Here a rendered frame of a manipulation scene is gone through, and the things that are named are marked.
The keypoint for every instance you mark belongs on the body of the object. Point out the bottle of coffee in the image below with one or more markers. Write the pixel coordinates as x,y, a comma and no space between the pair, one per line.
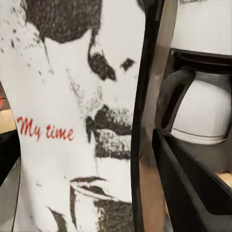
82,78

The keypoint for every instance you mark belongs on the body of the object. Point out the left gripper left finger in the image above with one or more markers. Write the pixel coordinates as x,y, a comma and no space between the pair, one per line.
9,152

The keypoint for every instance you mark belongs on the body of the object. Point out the coffee maker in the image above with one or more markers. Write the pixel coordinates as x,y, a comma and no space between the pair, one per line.
195,96

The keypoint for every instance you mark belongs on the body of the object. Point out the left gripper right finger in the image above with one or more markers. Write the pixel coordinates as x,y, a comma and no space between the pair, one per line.
197,200

